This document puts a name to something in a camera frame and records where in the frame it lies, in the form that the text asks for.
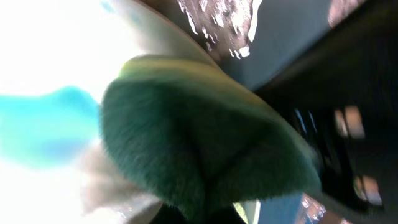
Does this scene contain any green yellow sponge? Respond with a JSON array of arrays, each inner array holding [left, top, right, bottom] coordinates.
[[101, 56, 321, 223]]

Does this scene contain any white plate top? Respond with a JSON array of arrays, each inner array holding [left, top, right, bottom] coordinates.
[[1, 1, 214, 223]]

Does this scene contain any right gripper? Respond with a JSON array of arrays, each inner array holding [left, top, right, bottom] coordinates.
[[257, 0, 397, 218]]

